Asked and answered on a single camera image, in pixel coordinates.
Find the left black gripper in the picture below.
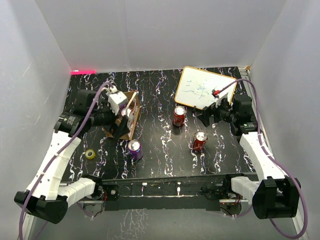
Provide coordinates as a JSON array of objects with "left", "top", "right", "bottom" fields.
[{"left": 89, "top": 97, "right": 130, "bottom": 138}]

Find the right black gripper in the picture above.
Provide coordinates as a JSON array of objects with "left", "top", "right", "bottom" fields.
[{"left": 197, "top": 96, "right": 237, "bottom": 127}]

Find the red soda can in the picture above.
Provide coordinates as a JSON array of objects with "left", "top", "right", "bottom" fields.
[
  {"left": 172, "top": 106, "right": 187, "bottom": 127},
  {"left": 192, "top": 130, "right": 208, "bottom": 152}
]

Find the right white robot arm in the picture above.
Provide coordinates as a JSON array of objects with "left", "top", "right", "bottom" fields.
[{"left": 198, "top": 94, "right": 300, "bottom": 219}]

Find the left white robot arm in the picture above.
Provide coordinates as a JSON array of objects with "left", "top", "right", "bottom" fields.
[{"left": 14, "top": 87, "right": 129, "bottom": 224}]

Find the brown canvas tote bag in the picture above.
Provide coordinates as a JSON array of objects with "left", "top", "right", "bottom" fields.
[{"left": 103, "top": 91, "right": 141, "bottom": 141}]

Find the purple soda can front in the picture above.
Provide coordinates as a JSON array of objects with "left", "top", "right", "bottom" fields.
[{"left": 127, "top": 139, "right": 143, "bottom": 161}]

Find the red soda can front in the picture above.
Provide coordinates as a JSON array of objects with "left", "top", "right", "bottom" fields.
[{"left": 192, "top": 130, "right": 208, "bottom": 152}]

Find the small whiteboard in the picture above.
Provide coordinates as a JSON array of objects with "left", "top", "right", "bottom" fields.
[{"left": 174, "top": 66, "right": 236, "bottom": 110}]

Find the yellow tape roll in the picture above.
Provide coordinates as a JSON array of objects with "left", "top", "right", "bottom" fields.
[{"left": 84, "top": 149, "right": 96, "bottom": 160}]

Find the pink marker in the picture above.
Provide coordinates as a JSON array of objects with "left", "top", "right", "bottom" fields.
[{"left": 70, "top": 70, "right": 96, "bottom": 76}]

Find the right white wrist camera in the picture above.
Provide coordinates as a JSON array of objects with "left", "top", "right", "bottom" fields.
[{"left": 212, "top": 89, "right": 230, "bottom": 108}]

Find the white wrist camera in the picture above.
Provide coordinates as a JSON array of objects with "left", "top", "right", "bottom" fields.
[
  {"left": 108, "top": 85, "right": 128, "bottom": 115},
  {"left": 212, "top": 89, "right": 230, "bottom": 108}
]

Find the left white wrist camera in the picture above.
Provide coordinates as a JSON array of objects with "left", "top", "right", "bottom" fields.
[{"left": 108, "top": 85, "right": 128, "bottom": 115}]

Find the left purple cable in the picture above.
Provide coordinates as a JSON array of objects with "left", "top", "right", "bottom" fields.
[{"left": 17, "top": 81, "right": 116, "bottom": 240}]

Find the purple cable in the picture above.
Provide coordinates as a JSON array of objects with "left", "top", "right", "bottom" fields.
[
  {"left": 17, "top": 81, "right": 116, "bottom": 240},
  {"left": 212, "top": 78, "right": 309, "bottom": 238}
]

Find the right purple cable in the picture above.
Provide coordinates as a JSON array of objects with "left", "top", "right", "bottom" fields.
[{"left": 212, "top": 78, "right": 309, "bottom": 238}]

